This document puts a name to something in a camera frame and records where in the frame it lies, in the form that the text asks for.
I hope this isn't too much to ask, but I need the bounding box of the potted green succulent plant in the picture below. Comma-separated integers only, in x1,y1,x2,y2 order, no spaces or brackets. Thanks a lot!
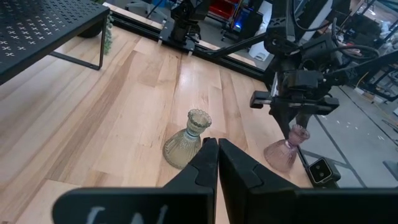
77,14,114,55

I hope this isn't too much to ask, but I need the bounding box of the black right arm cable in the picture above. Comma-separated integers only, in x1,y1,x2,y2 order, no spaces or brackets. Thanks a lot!
329,17,381,62

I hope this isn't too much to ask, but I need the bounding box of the red cabinet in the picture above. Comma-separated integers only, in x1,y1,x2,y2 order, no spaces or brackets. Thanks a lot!
207,0,241,21

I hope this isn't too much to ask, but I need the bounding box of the green glass candlestick holder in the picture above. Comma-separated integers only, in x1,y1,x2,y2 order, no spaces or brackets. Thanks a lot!
162,108,213,170

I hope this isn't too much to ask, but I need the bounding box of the black perforated metal shelf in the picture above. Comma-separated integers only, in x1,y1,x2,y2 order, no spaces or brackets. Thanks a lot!
0,0,111,85

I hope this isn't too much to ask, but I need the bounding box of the pink glass candlestick holder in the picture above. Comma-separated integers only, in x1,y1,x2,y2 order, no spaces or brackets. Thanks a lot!
263,124,311,174

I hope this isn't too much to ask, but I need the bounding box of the small black table camera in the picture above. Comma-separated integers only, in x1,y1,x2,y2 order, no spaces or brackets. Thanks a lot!
307,157,342,189

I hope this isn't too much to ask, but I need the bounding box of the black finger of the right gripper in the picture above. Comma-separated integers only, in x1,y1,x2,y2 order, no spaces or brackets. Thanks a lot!
269,105,293,140
294,112,313,129

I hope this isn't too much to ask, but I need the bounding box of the white floor unit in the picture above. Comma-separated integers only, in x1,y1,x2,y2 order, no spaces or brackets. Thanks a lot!
248,1,272,62

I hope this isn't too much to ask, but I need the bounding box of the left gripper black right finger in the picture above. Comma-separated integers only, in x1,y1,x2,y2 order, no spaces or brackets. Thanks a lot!
219,138,398,224

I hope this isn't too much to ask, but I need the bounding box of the black aluminium table frame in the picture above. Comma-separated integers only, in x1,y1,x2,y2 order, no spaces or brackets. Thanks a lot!
102,1,272,82

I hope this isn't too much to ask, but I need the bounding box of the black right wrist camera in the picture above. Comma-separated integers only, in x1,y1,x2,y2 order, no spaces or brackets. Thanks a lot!
300,33,343,71

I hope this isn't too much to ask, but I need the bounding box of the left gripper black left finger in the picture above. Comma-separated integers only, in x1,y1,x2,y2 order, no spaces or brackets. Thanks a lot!
52,136,220,224

